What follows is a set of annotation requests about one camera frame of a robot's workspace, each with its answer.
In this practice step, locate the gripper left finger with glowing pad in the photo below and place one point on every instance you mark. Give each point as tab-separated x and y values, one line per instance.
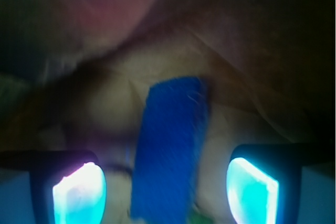
52	187

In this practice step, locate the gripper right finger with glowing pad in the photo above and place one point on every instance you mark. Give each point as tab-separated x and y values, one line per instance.
282	183

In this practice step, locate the blue sponge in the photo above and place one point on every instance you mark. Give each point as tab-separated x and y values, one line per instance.
174	125

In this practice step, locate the green plush toy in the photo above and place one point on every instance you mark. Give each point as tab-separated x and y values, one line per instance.
196	217

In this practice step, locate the brown paper bag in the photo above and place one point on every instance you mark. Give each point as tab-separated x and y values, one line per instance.
75	75

